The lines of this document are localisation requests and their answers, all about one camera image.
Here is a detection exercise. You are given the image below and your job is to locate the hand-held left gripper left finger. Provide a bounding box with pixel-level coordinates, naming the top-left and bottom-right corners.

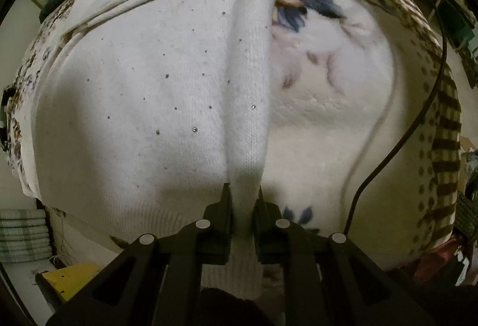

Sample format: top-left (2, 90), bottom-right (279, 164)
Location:
top-left (45, 182), bottom-right (234, 326)

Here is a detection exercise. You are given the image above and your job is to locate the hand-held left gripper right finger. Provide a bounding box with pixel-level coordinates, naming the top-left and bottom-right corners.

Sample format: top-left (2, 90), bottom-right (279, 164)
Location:
top-left (253, 187), bottom-right (437, 326)

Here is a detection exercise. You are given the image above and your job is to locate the white knit sweater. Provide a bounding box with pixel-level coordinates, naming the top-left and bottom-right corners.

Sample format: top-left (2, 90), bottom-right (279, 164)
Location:
top-left (35, 0), bottom-right (310, 302)

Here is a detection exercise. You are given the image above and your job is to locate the floral printed blanket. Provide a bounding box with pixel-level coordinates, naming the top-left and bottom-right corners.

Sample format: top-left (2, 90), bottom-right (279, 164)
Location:
top-left (4, 0), bottom-right (462, 274)

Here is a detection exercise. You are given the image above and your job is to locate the yellow box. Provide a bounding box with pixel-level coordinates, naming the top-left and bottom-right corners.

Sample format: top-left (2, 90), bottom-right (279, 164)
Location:
top-left (35, 262), bottom-right (102, 302)

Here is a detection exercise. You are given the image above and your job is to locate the red cloth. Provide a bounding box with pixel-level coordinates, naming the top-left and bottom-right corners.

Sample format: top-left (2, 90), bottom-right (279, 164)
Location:
top-left (413, 234), bottom-right (464, 284)

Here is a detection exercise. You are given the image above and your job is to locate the green checked folded cloth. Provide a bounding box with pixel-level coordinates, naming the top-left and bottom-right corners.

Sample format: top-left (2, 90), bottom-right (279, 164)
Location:
top-left (0, 208), bottom-right (51, 265)

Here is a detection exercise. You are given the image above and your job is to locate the green crate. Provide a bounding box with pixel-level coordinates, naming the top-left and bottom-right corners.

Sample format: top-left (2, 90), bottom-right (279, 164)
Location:
top-left (435, 0), bottom-right (478, 50)

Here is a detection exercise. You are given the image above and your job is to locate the black cable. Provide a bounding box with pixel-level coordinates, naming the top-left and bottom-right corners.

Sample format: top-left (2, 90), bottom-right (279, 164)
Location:
top-left (299, 0), bottom-right (449, 235)

